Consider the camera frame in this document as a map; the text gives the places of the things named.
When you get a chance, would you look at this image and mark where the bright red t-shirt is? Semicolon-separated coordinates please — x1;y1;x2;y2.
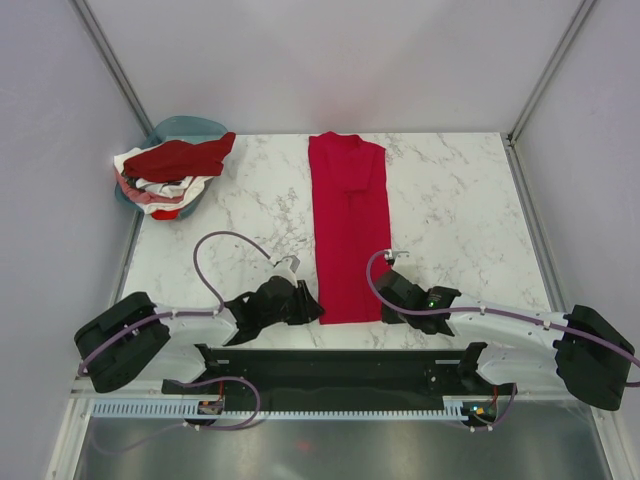
308;132;391;325

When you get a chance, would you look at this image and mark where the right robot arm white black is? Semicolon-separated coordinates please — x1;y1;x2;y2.
371;270;639;411

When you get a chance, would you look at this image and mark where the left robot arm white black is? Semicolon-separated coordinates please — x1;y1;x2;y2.
74;275;325;394

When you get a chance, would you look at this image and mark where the red shirt bottom of pile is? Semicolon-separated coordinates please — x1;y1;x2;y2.
150;209;181;221

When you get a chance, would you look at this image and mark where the dark red folded shirt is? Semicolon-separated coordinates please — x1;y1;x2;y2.
123;132;236;183

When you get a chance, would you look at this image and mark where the pink folded shirt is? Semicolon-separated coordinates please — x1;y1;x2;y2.
117;176;205;215

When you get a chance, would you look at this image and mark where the blue plastic basket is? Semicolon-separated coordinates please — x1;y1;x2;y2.
115;116;230;219

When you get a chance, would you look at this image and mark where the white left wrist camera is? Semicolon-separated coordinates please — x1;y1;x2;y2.
272;255;300;284

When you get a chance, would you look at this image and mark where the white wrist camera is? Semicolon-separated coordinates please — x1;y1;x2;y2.
383;249;410;265
272;255;300;284

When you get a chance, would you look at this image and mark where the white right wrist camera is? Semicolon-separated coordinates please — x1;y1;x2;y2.
383;249;410;265

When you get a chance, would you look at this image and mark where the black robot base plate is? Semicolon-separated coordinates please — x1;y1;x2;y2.
162;348;514;408

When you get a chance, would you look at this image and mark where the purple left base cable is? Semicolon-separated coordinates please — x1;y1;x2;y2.
89;375;265;455

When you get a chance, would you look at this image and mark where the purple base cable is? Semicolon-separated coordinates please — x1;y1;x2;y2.
444;382;519;434
89;375;265;455

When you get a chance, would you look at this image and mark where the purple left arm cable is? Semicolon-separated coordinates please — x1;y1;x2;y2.
77;230;281;377

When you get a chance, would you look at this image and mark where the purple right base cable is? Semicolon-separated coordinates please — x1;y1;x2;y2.
444;382;519;434

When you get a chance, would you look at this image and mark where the right aluminium frame post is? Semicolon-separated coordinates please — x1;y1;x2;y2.
505;0;599;146

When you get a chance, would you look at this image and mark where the aluminium frame post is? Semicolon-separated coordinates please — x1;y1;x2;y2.
69;0;153;135
505;0;599;146

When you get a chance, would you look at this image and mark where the light blue cable duct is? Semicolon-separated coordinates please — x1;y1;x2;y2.
91;398;468;421

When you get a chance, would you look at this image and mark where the left aluminium frame post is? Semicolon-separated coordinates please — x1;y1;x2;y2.
69;0;153;135

